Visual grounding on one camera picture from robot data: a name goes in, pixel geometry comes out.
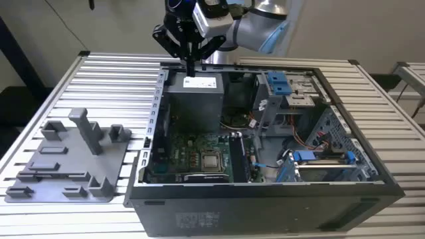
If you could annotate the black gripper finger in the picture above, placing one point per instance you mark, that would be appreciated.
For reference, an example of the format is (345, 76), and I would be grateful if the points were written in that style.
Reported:
(212, 47)
(165, 37)

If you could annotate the metal drive cage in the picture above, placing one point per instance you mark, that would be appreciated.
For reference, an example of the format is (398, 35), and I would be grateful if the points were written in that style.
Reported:
(300, 99)

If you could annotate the silver CPU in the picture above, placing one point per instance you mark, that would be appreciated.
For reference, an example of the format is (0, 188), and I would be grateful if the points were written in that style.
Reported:
(212, 162)

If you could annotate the black table corner cap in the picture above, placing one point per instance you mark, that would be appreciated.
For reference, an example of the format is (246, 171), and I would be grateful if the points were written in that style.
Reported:
(84, 53)
(354, 62)

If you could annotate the perforated metal disk cage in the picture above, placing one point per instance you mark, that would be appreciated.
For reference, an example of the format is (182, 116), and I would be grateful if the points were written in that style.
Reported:
(338, 134)

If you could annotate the blue plastic drive latch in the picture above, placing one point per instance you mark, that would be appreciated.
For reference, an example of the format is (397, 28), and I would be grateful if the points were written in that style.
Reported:
(277, 79)

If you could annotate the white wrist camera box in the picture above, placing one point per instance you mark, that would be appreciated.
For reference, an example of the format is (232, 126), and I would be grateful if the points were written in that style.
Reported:
(213, 22)

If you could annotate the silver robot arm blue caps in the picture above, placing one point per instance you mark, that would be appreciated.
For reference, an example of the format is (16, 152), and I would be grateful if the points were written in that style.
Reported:
(256, 27)

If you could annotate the small black hanging object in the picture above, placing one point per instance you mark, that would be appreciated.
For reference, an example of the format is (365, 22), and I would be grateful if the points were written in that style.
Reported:
(91, 5)

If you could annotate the aluminium side table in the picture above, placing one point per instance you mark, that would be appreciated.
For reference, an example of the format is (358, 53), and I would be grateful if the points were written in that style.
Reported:
(409, 74)

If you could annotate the hard disk in blue carrier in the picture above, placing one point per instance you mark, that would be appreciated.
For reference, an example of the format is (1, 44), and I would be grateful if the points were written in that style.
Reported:
(304, 156)

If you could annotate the black box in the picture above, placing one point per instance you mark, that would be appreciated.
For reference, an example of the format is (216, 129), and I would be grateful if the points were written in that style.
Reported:
(385, 82)

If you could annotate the grey plastic parts rack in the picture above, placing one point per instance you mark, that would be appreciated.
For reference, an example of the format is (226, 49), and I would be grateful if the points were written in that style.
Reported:
(65, 161)

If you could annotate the black open PC case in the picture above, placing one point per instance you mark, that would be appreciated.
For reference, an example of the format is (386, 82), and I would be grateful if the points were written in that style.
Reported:
(232, 206)

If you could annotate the green motherboard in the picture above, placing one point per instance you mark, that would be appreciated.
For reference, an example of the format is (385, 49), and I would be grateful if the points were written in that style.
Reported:
(185, 149)

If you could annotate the grey power supply unit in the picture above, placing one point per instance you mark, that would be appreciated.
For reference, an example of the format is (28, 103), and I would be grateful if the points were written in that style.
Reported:
(193, 109)

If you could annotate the RAM stick with blue label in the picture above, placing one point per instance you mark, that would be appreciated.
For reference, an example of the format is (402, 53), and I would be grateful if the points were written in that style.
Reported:
(60, 175)

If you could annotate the black graphics card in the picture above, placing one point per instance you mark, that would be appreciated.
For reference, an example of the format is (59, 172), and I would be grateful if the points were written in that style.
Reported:
(205, 178)

